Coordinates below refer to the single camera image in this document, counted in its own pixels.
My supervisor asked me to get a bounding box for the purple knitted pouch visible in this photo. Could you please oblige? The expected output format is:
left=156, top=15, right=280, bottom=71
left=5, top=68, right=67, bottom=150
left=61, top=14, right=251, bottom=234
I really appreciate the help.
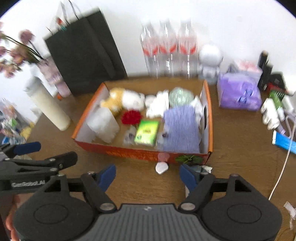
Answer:
left=162, top=105, right=200, bottom=154

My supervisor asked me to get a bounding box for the crumpled white paper scrap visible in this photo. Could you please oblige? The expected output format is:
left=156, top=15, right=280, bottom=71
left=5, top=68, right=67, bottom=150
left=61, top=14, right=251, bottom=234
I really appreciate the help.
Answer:
left=283, top=201, right=296, bottom=220

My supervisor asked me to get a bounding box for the water bottle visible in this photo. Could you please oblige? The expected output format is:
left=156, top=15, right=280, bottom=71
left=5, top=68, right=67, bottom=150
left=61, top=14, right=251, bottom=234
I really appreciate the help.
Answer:
left=140, top=22, right=161, bottom=78
left=159, top=21, right=179, bottom=77
left=178, top=21, right=198, bottom=79

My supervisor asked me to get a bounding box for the white charging cable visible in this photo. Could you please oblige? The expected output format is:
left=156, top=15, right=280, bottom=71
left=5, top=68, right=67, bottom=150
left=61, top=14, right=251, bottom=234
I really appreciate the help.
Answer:
left=268, top=115, right=296, bottom=202

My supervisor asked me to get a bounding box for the purple tissue pack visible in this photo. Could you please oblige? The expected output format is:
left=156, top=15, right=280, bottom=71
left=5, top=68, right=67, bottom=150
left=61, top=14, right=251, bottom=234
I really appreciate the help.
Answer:
left=217, top=72, right=262, bottom=111

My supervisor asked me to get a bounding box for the small white pebble object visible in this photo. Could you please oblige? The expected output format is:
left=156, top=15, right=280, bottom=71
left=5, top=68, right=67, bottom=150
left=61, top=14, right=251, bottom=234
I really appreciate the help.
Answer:
left=155, top=162, right=169, bottom=175

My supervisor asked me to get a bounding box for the green tissue packet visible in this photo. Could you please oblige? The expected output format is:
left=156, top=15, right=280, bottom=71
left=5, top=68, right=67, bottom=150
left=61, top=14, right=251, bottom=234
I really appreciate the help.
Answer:
left=134, top=120, right=159, bottom=146

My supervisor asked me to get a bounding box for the red cardboard box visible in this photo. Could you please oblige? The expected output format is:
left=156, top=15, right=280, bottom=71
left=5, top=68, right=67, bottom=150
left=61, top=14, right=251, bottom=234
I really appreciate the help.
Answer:
left=72, top=78, right=213, bottom=165

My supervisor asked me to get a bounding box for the red fabric rose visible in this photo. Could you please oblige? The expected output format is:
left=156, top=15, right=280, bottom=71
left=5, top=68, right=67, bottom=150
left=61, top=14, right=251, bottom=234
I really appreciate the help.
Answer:
left=121, top=110, right=142, bottom=126

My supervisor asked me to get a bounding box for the frosted white plastic bottle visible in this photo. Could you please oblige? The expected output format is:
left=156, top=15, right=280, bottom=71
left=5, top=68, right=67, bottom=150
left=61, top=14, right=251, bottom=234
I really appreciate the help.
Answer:
left=86, top=108, right=120, bottom=144

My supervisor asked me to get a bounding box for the cream thermos bottle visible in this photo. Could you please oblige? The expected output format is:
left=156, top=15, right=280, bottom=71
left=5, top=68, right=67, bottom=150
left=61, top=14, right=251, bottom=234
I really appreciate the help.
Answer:
left=25, top=76, right=71, bottom=131

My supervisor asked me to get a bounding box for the crumpled blue white wrapper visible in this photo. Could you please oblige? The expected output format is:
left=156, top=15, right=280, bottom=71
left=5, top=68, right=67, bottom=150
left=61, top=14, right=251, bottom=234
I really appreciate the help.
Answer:
left=187, top=162, right=213, bottom=174

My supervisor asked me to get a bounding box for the blue toothpaste tube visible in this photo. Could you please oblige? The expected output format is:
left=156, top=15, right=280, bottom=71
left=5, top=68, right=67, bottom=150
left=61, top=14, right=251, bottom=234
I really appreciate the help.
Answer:
left=272, top=131, right=296, bottom=154

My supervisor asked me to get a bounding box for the black paper bag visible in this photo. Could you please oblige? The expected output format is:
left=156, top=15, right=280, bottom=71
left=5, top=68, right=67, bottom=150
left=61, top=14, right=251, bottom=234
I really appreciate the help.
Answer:
left=45, top=1, right=127, bottom=95

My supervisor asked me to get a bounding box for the pink tin box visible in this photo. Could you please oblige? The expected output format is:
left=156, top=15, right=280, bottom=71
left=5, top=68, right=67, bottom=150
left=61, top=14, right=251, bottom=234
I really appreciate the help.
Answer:
left=233, top=60, right=262, bottom=77

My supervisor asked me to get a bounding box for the dried pink flower bouquet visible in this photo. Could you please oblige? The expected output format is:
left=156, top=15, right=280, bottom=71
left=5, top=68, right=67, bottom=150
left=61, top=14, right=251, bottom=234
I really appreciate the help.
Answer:
left=1, top=30, right=44, bottom=78

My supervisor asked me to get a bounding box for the white and tan plush toy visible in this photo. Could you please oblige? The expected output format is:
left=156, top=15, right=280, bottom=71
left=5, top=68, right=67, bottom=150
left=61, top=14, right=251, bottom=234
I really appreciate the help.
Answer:
left=100, top=88, right=145, bottom=117

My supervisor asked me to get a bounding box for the white round robot figure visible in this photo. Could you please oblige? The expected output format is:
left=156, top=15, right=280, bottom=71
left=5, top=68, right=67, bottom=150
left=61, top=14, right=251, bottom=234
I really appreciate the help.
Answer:
left=197, top=46, right=223, bottom=85

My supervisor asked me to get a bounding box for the middle water bottle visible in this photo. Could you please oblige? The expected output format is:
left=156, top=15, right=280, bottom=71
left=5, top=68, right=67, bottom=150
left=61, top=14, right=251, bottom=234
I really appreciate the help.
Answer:
left=159, top=21, right=179, bottom=77

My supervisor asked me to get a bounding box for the left water bottle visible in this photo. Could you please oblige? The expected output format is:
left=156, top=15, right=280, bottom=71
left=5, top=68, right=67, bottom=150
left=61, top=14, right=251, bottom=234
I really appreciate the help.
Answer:
left=140, top=22, right=161, bottom=78

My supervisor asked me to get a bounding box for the pale green ball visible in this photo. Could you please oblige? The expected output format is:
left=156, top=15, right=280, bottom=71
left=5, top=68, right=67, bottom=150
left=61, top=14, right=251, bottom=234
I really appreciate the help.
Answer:
left=169, top=87, right=194, bottom=108

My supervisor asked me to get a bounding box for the right water bottle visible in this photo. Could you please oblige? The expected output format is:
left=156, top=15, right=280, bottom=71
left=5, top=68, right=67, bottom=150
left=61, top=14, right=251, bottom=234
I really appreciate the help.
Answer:
left=178, top=21, right=198, bottom=79

